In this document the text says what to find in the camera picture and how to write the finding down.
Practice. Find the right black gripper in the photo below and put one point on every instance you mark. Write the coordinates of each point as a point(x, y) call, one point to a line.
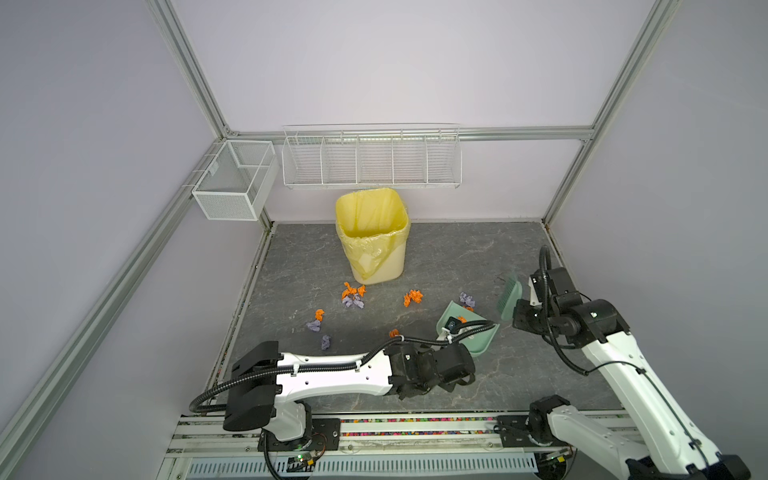
point(519, 316)

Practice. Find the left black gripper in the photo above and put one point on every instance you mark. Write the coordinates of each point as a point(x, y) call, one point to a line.
point(449, 386)

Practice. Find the green hand brush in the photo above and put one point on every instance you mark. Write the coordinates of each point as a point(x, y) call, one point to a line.
point(511, 294)

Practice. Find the green plastic dustpan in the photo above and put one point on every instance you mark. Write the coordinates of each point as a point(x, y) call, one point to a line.
point(478, 343)

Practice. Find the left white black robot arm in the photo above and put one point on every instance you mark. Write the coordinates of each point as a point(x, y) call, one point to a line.
point(268, 389)

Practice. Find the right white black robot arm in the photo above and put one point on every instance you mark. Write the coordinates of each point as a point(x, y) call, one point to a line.
point(592, 337)

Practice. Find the purple orange scraps right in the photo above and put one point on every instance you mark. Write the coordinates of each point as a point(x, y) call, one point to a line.
point(467, 301)

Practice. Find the orange purple scraps near bin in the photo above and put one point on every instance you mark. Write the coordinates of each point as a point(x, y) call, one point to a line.
point(353, 297)

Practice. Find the orange purple scraps left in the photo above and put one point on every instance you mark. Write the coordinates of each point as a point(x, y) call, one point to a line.
point(316, 324)

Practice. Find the orange scrap centre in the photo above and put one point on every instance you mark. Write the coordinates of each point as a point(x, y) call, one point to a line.
point(413, 297)

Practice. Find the yellow lined trash bin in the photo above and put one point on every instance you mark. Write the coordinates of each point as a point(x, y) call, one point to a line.
point(373, 226)

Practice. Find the small white mesh basket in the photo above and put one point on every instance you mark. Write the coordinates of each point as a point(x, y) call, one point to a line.
point(237, 181)

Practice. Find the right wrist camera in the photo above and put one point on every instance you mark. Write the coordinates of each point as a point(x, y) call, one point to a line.
point(534, 295)

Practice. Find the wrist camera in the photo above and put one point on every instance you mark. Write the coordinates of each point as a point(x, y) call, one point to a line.
point(534, 295)
point(453, 326)

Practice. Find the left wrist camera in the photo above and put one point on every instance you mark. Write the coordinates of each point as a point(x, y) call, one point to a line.
point(453, 326)

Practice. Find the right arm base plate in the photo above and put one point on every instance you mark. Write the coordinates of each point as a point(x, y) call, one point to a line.
point(515, 431)

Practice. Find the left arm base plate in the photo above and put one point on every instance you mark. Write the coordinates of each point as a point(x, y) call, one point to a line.
point(323, 434)

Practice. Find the long white wire shelf basket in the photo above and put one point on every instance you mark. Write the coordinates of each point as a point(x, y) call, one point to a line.
point(358, 156)

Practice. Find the aluminium front rail frame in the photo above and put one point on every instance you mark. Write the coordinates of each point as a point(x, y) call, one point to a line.
point(452, 445)

